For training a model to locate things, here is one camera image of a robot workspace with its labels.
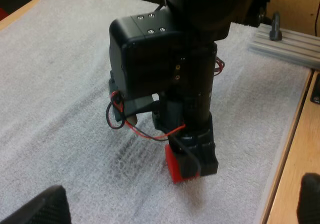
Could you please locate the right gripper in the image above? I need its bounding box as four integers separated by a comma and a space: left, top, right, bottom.
108, 8, 218, 135

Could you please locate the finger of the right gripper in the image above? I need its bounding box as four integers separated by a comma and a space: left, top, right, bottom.
168, 112, 219, 179

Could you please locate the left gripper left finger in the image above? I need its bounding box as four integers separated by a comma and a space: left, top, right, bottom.
0, 184, 73, 224

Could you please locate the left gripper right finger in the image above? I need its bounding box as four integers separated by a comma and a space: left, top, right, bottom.
296, 172, 320, 224

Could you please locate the red cube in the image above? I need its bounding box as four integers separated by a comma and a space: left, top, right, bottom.
164, 143, 201, 185

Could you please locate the dark clamp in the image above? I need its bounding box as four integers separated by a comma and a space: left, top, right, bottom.
269, 11, 283, 42

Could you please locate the ribbed aluminium rail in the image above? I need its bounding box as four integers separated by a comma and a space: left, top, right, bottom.
248, 23, 320, 69

